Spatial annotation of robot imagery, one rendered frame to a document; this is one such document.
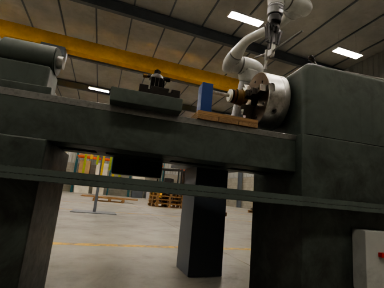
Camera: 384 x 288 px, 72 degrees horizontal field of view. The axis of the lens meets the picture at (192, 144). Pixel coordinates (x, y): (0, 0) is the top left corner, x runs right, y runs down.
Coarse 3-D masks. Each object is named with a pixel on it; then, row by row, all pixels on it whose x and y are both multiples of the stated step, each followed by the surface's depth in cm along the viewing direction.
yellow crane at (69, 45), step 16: (0, 32) 1011; (16, 32) 1029; (32, 32) 1049; (48, 32) 1069; (64, 48) 1065; (80, 48) 1101; (96, 48) 1123; (112, 48) 1146; (112, 64) 1174; (128, 64) 1160; (144, 64) 1183; (160, 64) 1208; (176, 64) 1235; (192, 80) 1260; (208, 80) 1278; (224, 80) 1308
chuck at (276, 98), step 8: (256, 80) 150; (264, 80) 141; (272, 80) 137; (280, 80) 139; (280, 88) 136; (264, 96) 138; (272, 96) 134; (280, 96) 135; (248, 104) 156; (256, 104) 154; (264, 104) 137; (272, 104) 134; (280, 104) 135; (256, 112) 145; (264, 112) 136; (280, 112) 137; (264, 120) 139; (272, 120) 139; (264, 128) 146
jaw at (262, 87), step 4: (260, 84) 136; (268, 84) 136; (272, 84) 136; (252, 88) 140; (256, 88) 140; (260, 88) 135; (264, 88) 136; (268, 88) 136; (272, 88) 135; (248, 92) 142; (252, 92) 139; (256, 92) 139; (260, 92) 137; (264, 92) 136; (248, 96) 141; (252, 96) 141; (256, 96) 141; (260, 96) 141; (256, 100) 145
